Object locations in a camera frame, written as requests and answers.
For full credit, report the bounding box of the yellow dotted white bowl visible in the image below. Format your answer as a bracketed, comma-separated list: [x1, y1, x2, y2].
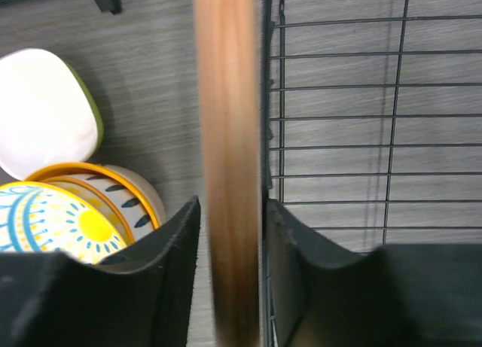
[1, 181, 127, 264]

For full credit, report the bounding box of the green square bowl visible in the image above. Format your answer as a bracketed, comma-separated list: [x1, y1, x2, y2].
[1, 48, 104, 180]

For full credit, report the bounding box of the beige floral ceramic bowl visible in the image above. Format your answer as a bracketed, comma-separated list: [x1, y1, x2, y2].
[104, 164, 166, 229]

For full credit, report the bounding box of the black wire dish rack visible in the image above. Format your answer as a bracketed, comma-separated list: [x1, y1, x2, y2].
[191, 0, 482, 347]

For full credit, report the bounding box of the orange yellow ribbed bowl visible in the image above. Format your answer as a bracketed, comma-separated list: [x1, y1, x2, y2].
[26, 163, 166, 242]

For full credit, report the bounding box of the white striped bowl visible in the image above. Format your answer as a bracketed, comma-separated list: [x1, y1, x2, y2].
[46, 173, 154, 245]

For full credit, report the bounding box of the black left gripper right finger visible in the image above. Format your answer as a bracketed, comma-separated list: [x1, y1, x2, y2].
[266, 200, 481, 346]

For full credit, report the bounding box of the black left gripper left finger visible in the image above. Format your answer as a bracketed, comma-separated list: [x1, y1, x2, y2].
[1, 197, 200, 346]

